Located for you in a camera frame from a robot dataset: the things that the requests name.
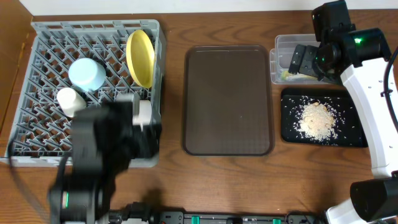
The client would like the green snack wrapper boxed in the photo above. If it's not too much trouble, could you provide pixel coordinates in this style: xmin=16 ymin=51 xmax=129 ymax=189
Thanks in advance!
xmin=281 ymin=71 xmax=317 ymax=82

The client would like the pile of leftover rice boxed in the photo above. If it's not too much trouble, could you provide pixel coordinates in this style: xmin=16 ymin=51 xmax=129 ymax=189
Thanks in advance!
xmin=284 ymin=96 xmax=354 ymax=146

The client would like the yellow plastic plate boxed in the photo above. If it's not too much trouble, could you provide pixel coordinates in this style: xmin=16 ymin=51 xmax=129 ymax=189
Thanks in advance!
xmin=126 ymin=30 xmax=155 ymax=88

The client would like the white bowl with rice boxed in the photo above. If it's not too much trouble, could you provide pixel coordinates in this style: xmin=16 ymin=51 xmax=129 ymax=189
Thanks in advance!
xmin=132 ymin=100 xmax=152 ymax=126

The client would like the light blue bowl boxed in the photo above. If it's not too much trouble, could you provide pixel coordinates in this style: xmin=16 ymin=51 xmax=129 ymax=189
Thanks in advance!
xmin=68 ymin=58 xmax=106 ymax=91

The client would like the cream white cup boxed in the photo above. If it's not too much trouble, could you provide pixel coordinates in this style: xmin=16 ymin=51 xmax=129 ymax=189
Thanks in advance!
xmin=57 ymin=88 xmax=86 ymax=118

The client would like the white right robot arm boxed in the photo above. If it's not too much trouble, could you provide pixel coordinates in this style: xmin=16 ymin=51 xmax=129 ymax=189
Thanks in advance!
xmin=289 ymin=1 xmax=397 ymax=224

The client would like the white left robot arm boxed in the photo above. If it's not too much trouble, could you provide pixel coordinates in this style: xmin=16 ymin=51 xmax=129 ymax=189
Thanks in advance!
xmin=49 ymin=93 xmax=162 ymax=223

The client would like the clear plastic waste bin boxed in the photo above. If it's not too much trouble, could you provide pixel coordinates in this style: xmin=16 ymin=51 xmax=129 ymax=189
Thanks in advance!
xmin=269 ymin=34 xmax=339 ymax=85

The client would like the black food waste tray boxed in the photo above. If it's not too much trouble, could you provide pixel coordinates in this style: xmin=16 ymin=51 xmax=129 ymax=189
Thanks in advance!
xmin=280 ymin=88 xmax=368 ymax=147

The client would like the dark brown serving tray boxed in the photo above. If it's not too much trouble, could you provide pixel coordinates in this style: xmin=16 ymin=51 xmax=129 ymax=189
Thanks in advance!
xmin=182 ymin=45 xmax=275 ymax=156

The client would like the grey plastic dish rack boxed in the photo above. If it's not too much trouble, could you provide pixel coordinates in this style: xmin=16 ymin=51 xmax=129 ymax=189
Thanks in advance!
xmin=1 ymin=19 xmax=166 ymax=167

